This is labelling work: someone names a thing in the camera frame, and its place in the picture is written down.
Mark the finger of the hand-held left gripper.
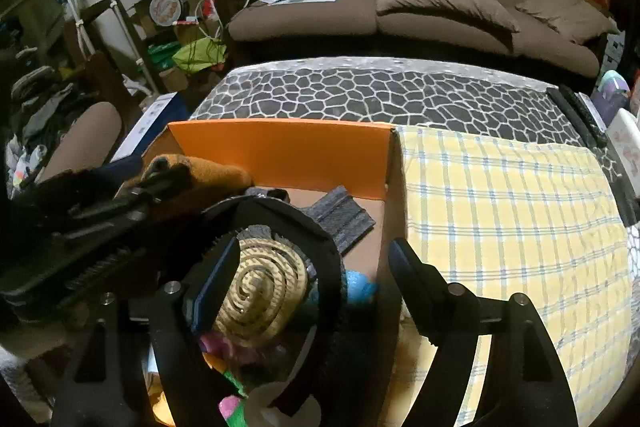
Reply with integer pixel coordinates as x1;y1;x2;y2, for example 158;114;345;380
112;157;196;208
50;199;212;239

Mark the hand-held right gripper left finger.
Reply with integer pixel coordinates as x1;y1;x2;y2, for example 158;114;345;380
50;234;242;427

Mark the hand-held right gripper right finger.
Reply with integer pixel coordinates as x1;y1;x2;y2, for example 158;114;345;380
387;237;581;427

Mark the beige spiral coaster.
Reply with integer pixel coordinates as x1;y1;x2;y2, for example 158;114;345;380
212;237;309;349

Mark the orange cloth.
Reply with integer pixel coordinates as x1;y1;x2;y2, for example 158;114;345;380
120;153;254;219

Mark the orange cardboard box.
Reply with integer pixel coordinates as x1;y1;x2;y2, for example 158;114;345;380
107;119;409;427

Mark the blue plastic toy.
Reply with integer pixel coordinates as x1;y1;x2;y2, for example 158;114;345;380
344;271;379;306

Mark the blue and white carton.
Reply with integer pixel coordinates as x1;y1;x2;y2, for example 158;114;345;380
110;92;192;164

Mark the pink hair roller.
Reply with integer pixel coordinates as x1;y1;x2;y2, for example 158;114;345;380
200;332;262;366

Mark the brown upholstered chair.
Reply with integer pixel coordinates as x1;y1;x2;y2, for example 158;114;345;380
37;102;124;184

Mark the yellow plaid tablecloth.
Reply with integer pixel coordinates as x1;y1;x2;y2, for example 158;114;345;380
390;127;634;427

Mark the green hair roller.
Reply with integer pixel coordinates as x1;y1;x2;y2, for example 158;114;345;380
220;369;249;427

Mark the cluttered wooden shelf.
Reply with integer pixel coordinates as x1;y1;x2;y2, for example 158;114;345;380
127;0;227;94

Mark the green bag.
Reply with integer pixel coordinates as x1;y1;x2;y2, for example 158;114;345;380
149;38;227;74

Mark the pile of clothes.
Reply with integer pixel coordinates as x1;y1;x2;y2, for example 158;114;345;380
0;22;82;198

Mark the round printed tin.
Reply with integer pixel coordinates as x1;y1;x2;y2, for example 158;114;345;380
148;0;187;27

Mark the black remote control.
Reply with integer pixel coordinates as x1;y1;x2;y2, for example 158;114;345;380
546;84;609;148

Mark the pale blue tumbler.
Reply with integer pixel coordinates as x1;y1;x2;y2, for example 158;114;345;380
592;69;632;124

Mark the large brown cushion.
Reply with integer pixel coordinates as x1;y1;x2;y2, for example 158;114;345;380
376;0;522;46

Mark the small brown cushion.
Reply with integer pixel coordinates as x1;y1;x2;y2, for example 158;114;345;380
515;0;619;46

